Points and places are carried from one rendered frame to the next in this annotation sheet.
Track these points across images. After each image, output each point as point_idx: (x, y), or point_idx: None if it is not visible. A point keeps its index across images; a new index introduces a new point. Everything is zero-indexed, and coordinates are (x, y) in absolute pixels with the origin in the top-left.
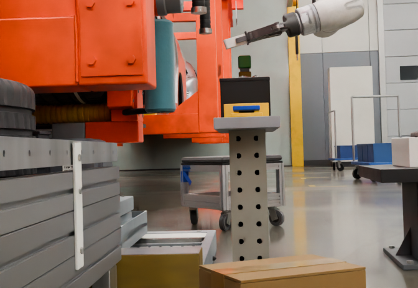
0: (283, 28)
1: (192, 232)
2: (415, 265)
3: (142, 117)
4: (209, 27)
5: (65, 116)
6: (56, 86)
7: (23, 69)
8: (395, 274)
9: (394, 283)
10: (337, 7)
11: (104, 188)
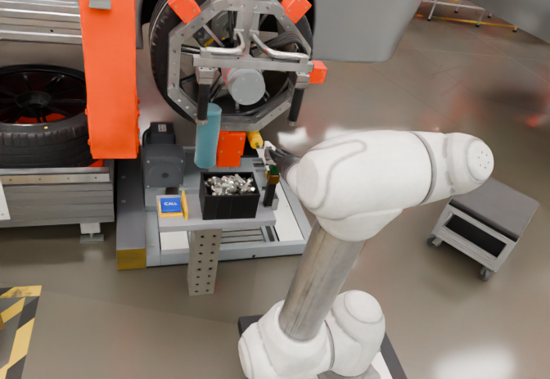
0: (273, 165)
1: (301, 232)
2: None
3: (239, 153)
4: (290, 120)
5: None
6: None
7: None
8: (232, 372)
9: (191, 370)
10: (292, 183)
11: (65, 193)
